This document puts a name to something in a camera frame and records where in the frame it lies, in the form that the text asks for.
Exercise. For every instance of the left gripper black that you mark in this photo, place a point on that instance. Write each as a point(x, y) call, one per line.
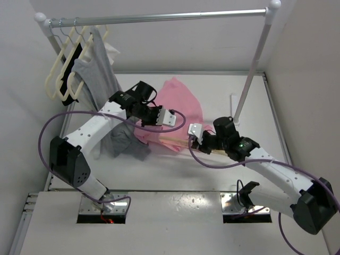
point(153, 122)

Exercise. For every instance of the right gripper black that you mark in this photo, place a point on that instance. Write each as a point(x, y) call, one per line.
point(201, 147)

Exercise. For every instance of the beige plastic hanger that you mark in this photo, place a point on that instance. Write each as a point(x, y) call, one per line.
point(184, 144)

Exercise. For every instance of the pink t shirt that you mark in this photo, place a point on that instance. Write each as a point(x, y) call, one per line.
point(175, 95)

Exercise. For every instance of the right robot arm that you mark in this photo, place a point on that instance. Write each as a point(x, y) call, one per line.
point(309, 200)

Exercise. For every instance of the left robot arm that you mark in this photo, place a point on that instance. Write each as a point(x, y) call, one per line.
point(114, 126)

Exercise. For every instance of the grey t shirt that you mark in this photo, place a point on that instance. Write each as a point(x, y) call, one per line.
point(100, 83)

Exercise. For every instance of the white cloth on hanger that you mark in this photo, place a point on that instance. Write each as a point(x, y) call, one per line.
point(111, 52)

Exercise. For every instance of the cream hanger far right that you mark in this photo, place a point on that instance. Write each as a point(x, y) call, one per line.
point(104, 31)

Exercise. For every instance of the cream hanger with grey shirt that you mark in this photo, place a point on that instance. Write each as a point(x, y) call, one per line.
point(71, 80)

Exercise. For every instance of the cream hanger middle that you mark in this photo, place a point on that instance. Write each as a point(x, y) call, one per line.
point(74, 38)

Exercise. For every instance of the cream hanger outer left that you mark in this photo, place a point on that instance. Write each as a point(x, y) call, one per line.
point(59, 47)

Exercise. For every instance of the white clothes rack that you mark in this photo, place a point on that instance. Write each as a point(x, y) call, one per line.
point(46, 25)

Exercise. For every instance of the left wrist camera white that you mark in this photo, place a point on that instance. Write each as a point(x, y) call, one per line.
point(166, 118)

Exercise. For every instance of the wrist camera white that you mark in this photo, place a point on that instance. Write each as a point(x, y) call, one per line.
point(166, 118)
point(196, 130)

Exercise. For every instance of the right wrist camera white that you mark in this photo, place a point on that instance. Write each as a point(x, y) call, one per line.
point(196, 130)

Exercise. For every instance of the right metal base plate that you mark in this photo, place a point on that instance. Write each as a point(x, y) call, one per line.
point(231, 207)

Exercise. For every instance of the metal base plate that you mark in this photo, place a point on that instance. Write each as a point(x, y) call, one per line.
point(231, 207)
point(111, 204)

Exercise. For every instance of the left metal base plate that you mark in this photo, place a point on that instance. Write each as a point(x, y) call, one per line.
point(111, 204)

